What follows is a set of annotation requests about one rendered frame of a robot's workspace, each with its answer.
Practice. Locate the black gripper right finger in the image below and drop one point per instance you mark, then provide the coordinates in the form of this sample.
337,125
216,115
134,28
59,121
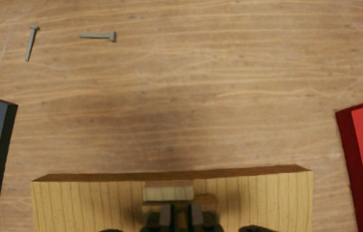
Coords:
204,221

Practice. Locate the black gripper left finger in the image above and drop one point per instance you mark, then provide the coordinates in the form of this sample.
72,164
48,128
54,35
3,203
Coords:
157,222

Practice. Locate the grey bolt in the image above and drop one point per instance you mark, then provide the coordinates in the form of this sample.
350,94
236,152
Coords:
31,40
112,36

